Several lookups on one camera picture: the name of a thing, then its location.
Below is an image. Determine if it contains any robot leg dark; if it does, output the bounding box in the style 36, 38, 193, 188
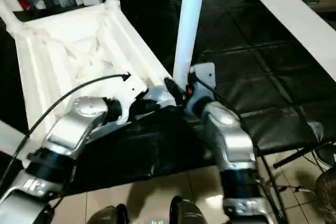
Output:
169, 195, 208, 224
86, 202, 130, 224

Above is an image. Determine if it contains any white flat board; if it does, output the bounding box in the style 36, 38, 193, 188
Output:
254, 0, 336, 83

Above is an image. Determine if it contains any right robot leg dark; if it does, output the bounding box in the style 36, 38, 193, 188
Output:
169, 195, 208, 224

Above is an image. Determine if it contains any black table frame leg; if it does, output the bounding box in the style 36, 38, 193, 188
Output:
272, 141, 336, 170

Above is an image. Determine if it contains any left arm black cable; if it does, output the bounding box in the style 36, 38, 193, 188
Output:
0, 71, 132, 183

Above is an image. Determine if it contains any black work mat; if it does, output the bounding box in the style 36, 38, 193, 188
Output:
0, 0, 336, 196

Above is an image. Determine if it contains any left robot leg dark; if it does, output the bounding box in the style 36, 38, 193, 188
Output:
86, 202, 130, 224

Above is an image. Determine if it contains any white plastic table top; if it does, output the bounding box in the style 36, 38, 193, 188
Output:
6, 3, 184, 168

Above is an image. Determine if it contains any dark round woven basket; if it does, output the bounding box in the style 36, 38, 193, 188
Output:
314, 167, 336, 224

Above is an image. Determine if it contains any red box in cabinet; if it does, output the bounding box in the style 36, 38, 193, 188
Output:
15, 0, 32, 12

